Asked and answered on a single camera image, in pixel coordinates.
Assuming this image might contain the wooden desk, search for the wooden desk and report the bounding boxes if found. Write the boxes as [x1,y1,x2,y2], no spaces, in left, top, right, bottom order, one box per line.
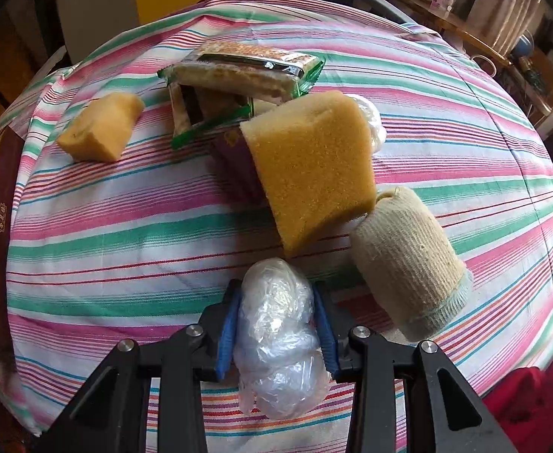
[371,0,513,67]

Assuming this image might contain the red cloth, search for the red cloth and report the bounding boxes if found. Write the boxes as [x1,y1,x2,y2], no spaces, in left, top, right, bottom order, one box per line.
[482,354,553,453]

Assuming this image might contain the green cracker packet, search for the green cracker packet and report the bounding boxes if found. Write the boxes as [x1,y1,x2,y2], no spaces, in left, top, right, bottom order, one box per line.
[168,82,256,149]
[158,40,327,105]

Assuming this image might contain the opened green cracker packet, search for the opened green cracker packet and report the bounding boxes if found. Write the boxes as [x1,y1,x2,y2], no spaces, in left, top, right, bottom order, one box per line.
[168,82,256,149]

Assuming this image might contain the clear plastic bag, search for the clear plastic bag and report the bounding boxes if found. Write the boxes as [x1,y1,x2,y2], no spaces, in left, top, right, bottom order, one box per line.
[232,259,334,420]
[349,94,387,154]

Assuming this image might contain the large yellow sponge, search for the large yellow sponge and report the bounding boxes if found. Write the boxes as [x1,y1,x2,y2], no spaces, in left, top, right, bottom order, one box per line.
[239,89,378,258]

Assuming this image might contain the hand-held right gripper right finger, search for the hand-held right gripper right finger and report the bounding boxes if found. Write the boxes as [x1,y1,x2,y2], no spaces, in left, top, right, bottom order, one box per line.
[312,280,518,453]

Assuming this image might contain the beige cloth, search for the beige cloth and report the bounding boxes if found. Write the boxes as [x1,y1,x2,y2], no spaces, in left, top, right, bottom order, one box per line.
[349,185,474,343]

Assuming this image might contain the grey bed rail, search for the grey bed rail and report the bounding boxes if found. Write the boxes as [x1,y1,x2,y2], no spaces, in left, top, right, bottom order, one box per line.
[352,0,414,24]

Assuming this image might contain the small yellow sponge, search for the small yellow sponge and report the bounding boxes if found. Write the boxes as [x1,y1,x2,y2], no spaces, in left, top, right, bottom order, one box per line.
[57,93,146,162]

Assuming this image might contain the striped bedsheet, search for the striped bedsheet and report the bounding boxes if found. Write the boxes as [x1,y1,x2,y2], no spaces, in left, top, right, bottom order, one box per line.
[0,0,553,439]

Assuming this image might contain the beige curtain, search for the beige curtain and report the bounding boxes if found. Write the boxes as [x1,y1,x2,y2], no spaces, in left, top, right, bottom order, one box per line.
[465,0,542,55]

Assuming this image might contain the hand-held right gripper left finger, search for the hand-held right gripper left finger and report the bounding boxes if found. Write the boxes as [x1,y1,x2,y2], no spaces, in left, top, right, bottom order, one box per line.
[40,279,244,453]

